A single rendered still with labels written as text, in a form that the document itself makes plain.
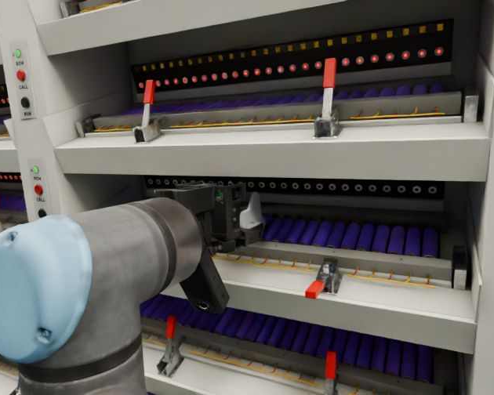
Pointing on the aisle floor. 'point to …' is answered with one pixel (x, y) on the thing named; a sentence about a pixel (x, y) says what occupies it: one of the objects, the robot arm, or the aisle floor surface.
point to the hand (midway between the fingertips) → (251, 223)
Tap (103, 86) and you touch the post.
